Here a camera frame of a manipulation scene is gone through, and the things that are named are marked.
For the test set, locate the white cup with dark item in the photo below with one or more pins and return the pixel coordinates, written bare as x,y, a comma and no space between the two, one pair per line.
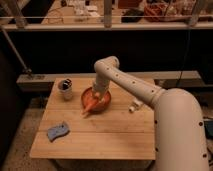
65,88

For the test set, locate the wooden table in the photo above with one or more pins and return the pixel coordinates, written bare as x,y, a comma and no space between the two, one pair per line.
114,134

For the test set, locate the white plastic bottle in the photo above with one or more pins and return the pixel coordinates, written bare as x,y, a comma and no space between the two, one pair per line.
135,105

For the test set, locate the metal rail post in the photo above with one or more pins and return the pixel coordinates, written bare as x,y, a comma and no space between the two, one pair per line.
27,70

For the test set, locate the orange ceramic bowl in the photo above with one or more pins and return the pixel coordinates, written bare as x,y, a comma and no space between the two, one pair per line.
88,96

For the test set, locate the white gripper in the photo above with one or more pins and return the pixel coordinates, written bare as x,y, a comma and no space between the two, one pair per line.
102,89

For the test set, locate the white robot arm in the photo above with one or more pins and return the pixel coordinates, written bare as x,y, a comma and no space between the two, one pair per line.
180,143

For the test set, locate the blue sponge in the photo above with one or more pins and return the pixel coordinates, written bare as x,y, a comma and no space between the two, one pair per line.
58,131

